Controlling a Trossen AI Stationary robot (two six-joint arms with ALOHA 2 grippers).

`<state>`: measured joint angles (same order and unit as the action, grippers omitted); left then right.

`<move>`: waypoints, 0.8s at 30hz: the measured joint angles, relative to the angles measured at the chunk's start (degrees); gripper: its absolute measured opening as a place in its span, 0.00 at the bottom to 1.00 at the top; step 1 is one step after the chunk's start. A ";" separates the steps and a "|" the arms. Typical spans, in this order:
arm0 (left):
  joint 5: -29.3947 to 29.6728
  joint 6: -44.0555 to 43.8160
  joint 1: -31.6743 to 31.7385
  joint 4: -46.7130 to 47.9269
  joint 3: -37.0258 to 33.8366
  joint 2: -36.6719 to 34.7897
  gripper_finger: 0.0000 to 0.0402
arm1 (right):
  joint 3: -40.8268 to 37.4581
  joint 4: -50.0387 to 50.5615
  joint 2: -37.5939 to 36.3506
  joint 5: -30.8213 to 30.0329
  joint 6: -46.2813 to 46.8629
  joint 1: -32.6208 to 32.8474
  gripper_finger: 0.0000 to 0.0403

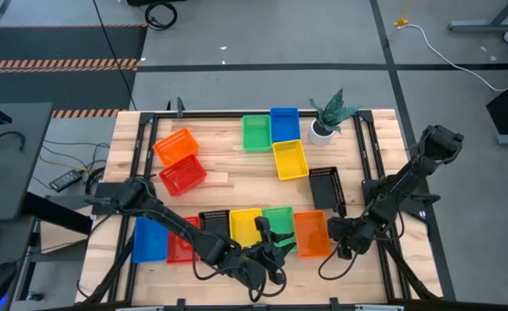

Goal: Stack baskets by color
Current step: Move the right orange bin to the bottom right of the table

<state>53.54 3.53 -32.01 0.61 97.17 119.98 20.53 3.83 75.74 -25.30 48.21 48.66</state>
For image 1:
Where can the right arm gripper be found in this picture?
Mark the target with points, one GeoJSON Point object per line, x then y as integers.
{"type": "Point", "coordinates": [357, 237]}

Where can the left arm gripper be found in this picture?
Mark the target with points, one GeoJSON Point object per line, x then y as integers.
{"type": "Point", "coordinates": [262, 259]}

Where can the green plastic basket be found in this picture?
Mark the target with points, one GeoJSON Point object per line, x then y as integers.
{"type": "Point", "coordinates": [256, 133]}
{"type": "Point", "coordinates": [280, 222]}

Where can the orange plastic basket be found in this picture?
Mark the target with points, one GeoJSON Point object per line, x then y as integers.
{"type": "Point", "coordinates": [176, 147]}
{"type": "Point", "coordinates": [312, 234]}

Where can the black plastic basket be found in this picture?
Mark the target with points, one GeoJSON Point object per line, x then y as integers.
{"type": "Point", "coordinates": [214, 222]}
{"type": "Point", "coordinates": [326, 189]}

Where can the yellow plastic basket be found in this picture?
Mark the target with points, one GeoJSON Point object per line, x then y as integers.
{"type": "Point", "coordinates": [244, 226]}
{"type": "Point", "coordinates": [290, 160]}

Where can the red plastic basket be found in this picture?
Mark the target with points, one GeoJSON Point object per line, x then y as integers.
{"type": "Point", "coordinates": [177, 254]}
{"type": "Point", "coordinates": [182, 175]}

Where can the blue plastic basket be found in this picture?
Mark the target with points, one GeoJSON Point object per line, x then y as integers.
{"type": "Point", "coordinates": [150, 239]}
{"type": "Point", "coordinates": [285, 124]}

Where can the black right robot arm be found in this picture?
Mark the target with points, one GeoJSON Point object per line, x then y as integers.
{"type": "Point", "coordinates": [409, 177]}

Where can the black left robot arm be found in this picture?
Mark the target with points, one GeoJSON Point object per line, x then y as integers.
{"type": "Point", "coordinates": [172, 220]}

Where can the green plant in white pot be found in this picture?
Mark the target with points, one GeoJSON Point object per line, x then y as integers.
{"type": "Point", "coordinates": [321, 137]}

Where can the black metal stand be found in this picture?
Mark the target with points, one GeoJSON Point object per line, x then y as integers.
{"type": "Point", "coordinates": [180, 107]}

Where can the yellow plug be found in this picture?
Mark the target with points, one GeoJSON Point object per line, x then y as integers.
{"type": "Point", "coordinates": [401, 21]}

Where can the black power adapter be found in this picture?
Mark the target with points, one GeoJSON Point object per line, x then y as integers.
{"type": "Point", "coordinates": [66, 180]}

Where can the grey metal table leg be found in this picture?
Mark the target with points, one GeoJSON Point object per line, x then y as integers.
{"type": "Point", "coordinates": [474, 26]}

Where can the grey desk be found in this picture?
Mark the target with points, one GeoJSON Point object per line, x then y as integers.
{"type": "Point", "coordinates": [16, 181]}

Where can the black hazard-striped floor mat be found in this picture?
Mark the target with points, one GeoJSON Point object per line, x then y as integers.
{"type": "Point", "coordinates": [64, 43]}

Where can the black aluminium table frame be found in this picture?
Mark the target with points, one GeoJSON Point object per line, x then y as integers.
{"type": "Point", "coordinates": [211, 114]}

